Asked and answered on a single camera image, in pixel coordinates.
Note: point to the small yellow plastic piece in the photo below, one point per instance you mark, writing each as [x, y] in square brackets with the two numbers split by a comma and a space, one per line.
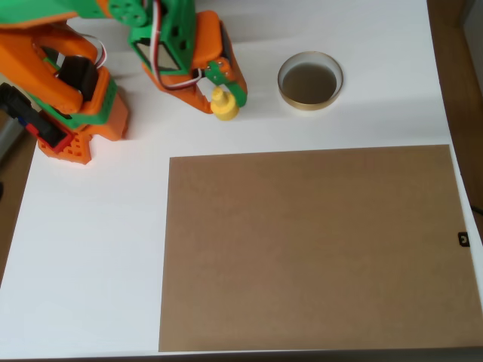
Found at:
[224, 109]

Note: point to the green orange robot arm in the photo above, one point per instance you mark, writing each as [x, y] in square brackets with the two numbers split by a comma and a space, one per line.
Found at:
[37, 68]

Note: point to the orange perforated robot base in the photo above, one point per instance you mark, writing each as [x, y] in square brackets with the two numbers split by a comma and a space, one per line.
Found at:
[117, 120]

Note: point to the round shallow tape ring dish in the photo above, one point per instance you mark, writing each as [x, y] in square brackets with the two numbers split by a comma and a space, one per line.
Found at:
[309, 84]

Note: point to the white base board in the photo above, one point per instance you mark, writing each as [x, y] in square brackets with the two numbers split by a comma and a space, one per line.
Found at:
[226, 135]

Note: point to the black red table clamp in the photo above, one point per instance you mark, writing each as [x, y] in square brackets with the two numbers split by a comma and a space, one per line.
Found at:
[34, 124]

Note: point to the brown fibreboard sheet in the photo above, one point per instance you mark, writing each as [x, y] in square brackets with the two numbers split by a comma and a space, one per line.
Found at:
[302, 245]

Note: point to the small black clip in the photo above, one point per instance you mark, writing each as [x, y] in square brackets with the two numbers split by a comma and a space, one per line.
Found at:
[463, 239]

